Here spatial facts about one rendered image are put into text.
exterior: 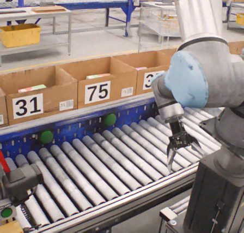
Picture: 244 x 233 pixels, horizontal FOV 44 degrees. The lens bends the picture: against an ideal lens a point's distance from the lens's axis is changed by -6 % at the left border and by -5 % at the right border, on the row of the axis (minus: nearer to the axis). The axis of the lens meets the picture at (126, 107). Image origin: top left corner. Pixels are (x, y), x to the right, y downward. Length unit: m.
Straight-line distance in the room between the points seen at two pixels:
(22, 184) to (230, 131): 0.63
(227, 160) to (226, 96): 0.29
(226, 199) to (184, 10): 0.61
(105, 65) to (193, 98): 1.34
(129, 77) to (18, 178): 1.09
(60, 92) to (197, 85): 0.99
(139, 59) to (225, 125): 1.36
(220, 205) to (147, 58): 1.43
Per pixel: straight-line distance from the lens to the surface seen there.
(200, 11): 0.91
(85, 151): 1.62
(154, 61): 2.33
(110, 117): 1.77
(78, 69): 1.98
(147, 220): 2.31
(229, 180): 1.02
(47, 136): 1.62
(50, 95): 1.61
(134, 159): 1.60
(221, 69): 0.81
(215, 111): 2.14
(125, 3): 6.93
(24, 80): 1.86
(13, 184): 0.94
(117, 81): 1.79
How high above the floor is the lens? 1.68
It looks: 27 degrees down
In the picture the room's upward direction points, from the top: 5 degrees clockwise
